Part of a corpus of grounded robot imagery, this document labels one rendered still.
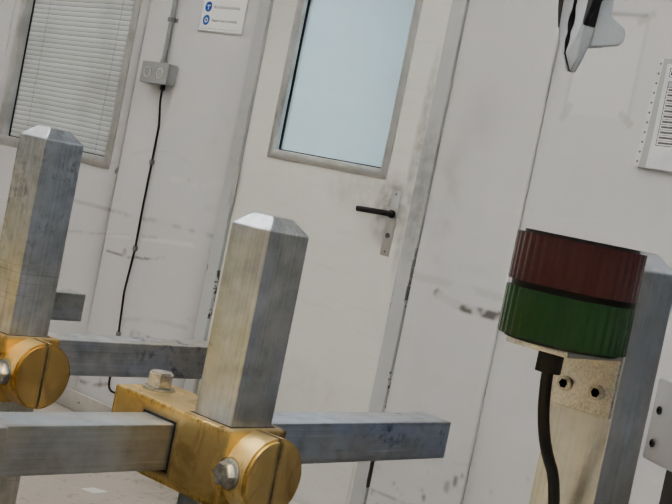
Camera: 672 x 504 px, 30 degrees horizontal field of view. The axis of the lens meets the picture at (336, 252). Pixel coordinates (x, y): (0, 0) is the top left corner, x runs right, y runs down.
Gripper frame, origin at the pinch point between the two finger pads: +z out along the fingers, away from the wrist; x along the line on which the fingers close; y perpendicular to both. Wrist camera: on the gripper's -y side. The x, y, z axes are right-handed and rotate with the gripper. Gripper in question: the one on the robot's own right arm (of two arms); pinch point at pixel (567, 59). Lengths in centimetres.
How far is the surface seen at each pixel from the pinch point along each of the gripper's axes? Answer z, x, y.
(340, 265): 45, 277, 67
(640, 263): 20, -79, -33
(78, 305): 37, 6, -47
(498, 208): 16, 225, 97
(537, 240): 20, -78, -37
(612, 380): 25, -76, -31
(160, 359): 37, -20, -42
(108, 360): 37, -23, -47
